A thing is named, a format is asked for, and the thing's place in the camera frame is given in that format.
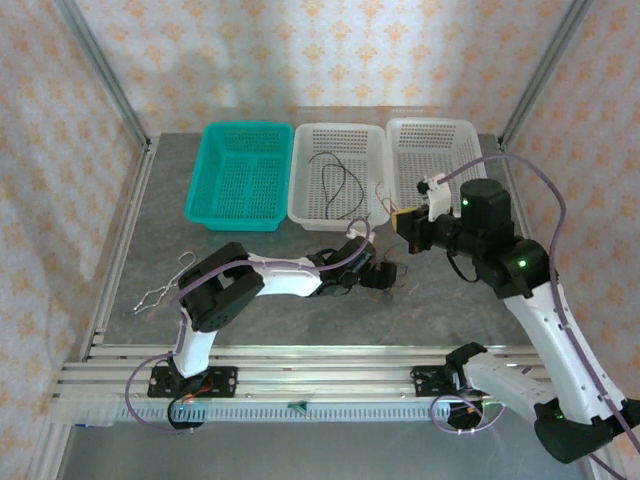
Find thin black cable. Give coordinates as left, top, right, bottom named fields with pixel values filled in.
left=308, top=151, right=374, bottom=221

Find lilac left arm cable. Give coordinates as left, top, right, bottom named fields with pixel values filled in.
left=123, top=218, right=377, bottom=437

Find white plastic basket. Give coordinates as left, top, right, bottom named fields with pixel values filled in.
left=384, top=117, right=489, bottom=224
left=287, top=122, right=392, bottom=232

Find grey slotted cable duct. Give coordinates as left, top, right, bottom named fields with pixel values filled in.
left=114, top=402, right=506, bottom=422

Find lilac right arm cable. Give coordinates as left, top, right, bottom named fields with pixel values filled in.
left=430, top=152, right=640, bottom=480

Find aluminium base beam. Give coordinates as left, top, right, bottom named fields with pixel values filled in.
left=49, top=343, right=551, bottom=404

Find metal wire tongs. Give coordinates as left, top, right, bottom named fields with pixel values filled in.
left=132, top=251, right=197, bottom=317

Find lilac arm cable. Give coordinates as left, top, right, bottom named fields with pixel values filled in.
left=430, top=152, right=640, bottom=480
left=123, top=218, right=377, bottom=437

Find teal plastic basket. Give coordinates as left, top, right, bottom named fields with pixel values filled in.
left=184, top=121, right=295, bottom=234

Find aluminium frame post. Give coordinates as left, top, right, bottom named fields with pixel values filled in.
left=53, top=0, right=154, bottom=151
left=498, top=0, right=596, bottom=151

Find clear plastic box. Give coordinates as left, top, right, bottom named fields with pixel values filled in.
left=49, top=394, right=117, bottom=427

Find patterned backdrop cloth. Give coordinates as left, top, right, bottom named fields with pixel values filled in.
left=0, top=0, right=640, bottom=480

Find orange cable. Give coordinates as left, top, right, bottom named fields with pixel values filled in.
left=375, top=178, right=402, bottom=214

